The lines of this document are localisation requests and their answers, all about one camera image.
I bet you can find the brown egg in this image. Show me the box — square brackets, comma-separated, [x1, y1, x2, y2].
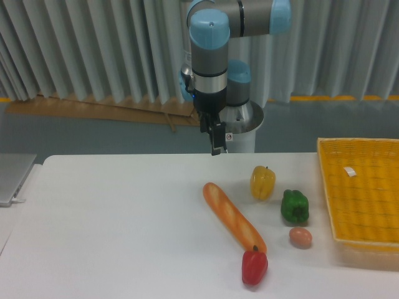
[289, 227, 312, 247]

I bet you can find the silver laptop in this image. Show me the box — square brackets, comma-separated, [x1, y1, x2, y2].
[1, 153, 36, 207]

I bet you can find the white label tag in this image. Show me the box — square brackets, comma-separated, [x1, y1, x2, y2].
[344, 166, 357, 177]

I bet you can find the red bell pepper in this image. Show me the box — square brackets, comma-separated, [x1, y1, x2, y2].
[241, 245, 269, 286]

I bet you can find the white cable plug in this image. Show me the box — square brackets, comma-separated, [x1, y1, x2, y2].
[11, 199, 26, 204]

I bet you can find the yellow woven basket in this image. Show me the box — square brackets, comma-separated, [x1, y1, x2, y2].
[317, 138, 398, 252]

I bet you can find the yellow bell pepper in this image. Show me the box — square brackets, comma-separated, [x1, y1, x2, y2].
[250, 166, 276, 201]

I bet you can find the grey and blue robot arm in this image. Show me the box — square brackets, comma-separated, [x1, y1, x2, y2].
[180, 1, 292, 156]

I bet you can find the flat brown cardboard sheet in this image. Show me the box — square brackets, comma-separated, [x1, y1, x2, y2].
[6, 95, 200, 132]

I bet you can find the green bell pepper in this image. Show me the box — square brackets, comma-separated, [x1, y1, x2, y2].
[281, 189, 309, 223]

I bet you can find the orange baguette bread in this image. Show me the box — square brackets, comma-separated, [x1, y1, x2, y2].
[203, 183, 267, 254]

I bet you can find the white pleated curtain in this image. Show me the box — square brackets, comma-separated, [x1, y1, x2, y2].
[1, 1, 398, 105]

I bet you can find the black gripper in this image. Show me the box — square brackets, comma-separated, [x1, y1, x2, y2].
[193, 88, 227, 156]

